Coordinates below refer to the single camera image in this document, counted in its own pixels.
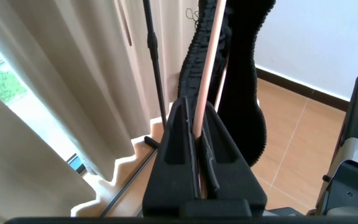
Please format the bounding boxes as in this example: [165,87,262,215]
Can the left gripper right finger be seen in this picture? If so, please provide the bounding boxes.
[198,101,269,217]

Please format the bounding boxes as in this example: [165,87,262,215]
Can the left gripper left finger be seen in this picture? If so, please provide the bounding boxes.
[142,95,201,218]

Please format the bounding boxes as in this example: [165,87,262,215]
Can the black shorts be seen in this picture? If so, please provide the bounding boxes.
[177,0,277,168]

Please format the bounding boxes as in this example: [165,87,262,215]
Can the black clothes rack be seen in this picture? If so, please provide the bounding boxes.
[99,0,168,218]

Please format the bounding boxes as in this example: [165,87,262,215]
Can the beige curtain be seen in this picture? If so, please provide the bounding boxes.
[0,82,96,224]
[0,0,200,183]

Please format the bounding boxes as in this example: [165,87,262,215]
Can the window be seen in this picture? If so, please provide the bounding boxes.
[0,27,87,175]

